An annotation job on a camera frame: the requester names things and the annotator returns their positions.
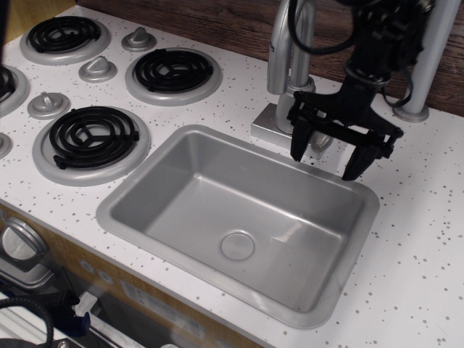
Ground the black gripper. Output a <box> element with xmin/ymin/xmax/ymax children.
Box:
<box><xmin>287</xmin><ymin>65</ymin><xmax>404</xmax><ymax>181</ymax></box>

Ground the silver faucet lever handle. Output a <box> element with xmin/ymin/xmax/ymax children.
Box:
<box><xmin>310</xmin><ymin>130</ymin><xmax>333</xmax><ymax>154</ymax></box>

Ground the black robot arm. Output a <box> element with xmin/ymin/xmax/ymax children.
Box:
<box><xmin>287</xmin><ymin>1</ymin><xmax>435</xmax><ymax>181</ymax></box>

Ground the silver toy faucet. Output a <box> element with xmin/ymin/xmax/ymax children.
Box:
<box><xmin>251</xmin><ymin>1</ymin><xmax>324</xmax><ymax>160</ymax></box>

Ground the grey toy sink basin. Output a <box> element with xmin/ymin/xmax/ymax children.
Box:
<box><xmin>96</xmin><ymin>125</ymin><xmax>380</xmax><ymax>329</ymax></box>

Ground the grey support pole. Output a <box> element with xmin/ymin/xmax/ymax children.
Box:
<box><xmin>393</xmin><ymin>0</ymin><xmax>461</xmax><ymax>123</ymax></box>

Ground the back right stove burner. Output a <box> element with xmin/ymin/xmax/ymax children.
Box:
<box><xmin>125</xmin><ymin>48</ymin><xmax>222</xmax><ymax>107</ymax></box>

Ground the silver knob back right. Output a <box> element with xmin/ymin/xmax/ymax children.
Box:
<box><xmin>121</xmin><ymin>27</ymin><xmax>157</xmax><ymax>52</ymax></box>

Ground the silver knob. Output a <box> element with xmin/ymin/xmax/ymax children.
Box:
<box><xmin>27</xmin><ymin>92</ymin><xmax>70</xmax><ymax>120</ymax></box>
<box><xmin>121</xmin><ymin>27</ymin><xmax>157</xmax><ymax>52</ymax></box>
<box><xmin>78</xmin><ymin>56</ymin><xmax>117</xmax><ymax>83</ymax></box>

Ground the front right stove burner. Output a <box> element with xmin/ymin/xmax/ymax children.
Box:
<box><xmin>33</xmin><ymin>107</ymin><xmax>151</xmax><ymax>187</ymax></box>

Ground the silver knob middle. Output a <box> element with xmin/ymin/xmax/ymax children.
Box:
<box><xmin>78</xmin><ymin>56</ymin><xmax>117</xmax><ymax>83</ymax></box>

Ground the silver knob front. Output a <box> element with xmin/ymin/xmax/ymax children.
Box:
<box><xmin>27</xmin><ymin>92</ymin><xmax>70</xmax><ymax>120</ymax></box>

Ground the back left stove burner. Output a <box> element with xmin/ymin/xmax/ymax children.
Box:
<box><xmin>20</xmin><ymin>16</ymin><xmax>111</xmax><ymax>66</ymax></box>

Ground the blue clamp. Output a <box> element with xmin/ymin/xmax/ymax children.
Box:
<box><xmin>69</xmin><ymin>312</ymin><xmax>91</xmax><ymax>337</ymax></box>

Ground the left edge stove burner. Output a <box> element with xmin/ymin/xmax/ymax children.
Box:
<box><xmin>1</xmin><ymin>65</ymin><xmax>30</xmax><ymax>117</ymax></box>

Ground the silver knob left edge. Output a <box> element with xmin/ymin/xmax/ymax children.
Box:
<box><xmin>0</xmin><ymin>133</ymin><xmax>12</xmax><ymax>159</ymax></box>

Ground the silver oven dial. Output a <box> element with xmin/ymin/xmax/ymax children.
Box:
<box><xmin>1</xmin><ymin>217</ymin><xmax>49</xmax><ymax>271</ymax></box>

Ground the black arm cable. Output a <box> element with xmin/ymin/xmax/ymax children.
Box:
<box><xmin>288</xmin><ymin>0</ymin><xmax>363</xmax><ymax>56</ymax></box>

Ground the silver oven door handle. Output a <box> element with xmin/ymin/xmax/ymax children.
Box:
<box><xmin>1</xmin><ymin>259</ymin><xmax>56</xmax><ymax>293</ymax></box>

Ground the black cable lower left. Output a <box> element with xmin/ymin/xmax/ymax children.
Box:
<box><xmin>0</xmin><ymin>295</ymin><xmax>55</xmax><ymax>348</ymax></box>

